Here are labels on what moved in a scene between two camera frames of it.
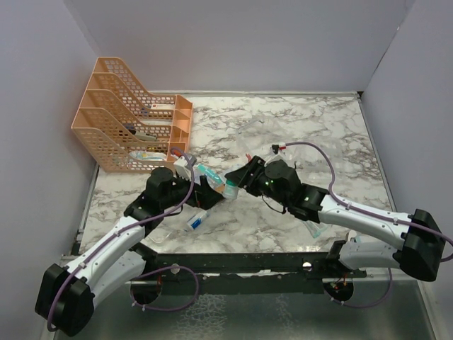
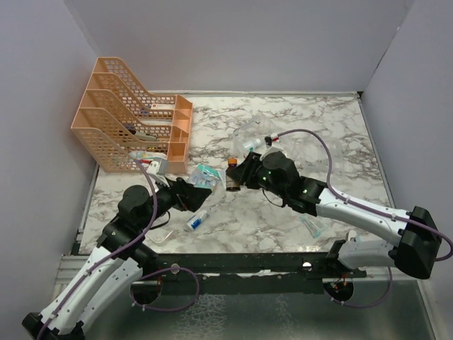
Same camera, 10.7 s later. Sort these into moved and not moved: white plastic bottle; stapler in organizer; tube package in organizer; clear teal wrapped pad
Moved: white plastic bottle
Not moved: stapler in organizer; tube package in organizer; clear teal wrapped pad
